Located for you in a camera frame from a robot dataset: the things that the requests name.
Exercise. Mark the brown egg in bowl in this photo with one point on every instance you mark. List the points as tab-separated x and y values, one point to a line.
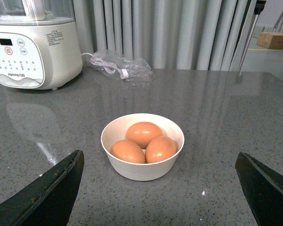
142	133
160	149
128	151

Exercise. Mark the brown egg in bowl left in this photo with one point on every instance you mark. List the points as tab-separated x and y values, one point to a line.
128	151

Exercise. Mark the cardboard box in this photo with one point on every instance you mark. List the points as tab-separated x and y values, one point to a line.
270	40

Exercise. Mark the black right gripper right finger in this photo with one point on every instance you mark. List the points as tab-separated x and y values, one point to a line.
262	188

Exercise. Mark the metal tripod leg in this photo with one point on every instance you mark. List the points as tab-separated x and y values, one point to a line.
259	7

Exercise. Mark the white bowl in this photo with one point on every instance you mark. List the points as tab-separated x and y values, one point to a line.
116	130

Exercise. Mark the white Joyoung blender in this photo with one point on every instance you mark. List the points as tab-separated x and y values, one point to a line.
39	46

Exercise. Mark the brown egg in bowl right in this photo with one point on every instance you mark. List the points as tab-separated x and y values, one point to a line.
160	149

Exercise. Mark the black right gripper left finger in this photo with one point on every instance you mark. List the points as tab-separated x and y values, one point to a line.
48	200

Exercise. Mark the brown egg in bowl back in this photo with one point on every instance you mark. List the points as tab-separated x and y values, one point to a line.
142	133

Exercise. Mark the clear plastic bag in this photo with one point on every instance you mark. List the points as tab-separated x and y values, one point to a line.
116	66

